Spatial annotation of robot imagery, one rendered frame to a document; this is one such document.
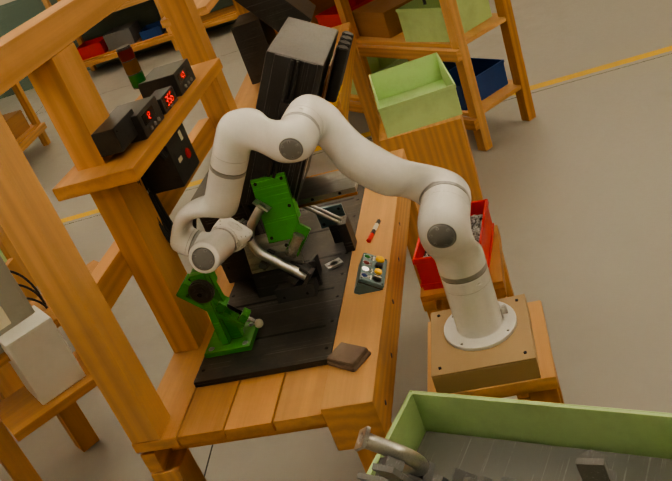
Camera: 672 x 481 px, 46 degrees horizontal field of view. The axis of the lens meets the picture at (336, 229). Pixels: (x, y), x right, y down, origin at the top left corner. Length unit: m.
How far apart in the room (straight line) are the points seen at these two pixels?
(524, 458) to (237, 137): 0.96
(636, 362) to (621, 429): 1.54
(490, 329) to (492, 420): 0.28
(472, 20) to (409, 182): 3.36
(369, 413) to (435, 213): 0.56
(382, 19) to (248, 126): 3.72
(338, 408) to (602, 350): 1.59
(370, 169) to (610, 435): 0.76
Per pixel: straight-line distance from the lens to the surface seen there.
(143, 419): 2.21
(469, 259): 1.90
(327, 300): 2.43
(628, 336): 3.42
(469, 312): 1.99
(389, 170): 1.81
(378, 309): 2.30
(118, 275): 2.35
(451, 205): 1.79
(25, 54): 2.10
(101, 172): 2.20
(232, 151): 1.86
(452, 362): 2.01
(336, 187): 2.55
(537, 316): 2.19
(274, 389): 2.21
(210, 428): 2.19
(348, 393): 2.05
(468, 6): 5.12
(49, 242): 1.96
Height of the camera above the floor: 2.17
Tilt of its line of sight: 27 degrees down
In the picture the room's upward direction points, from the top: 20 degrees counter-clockwise
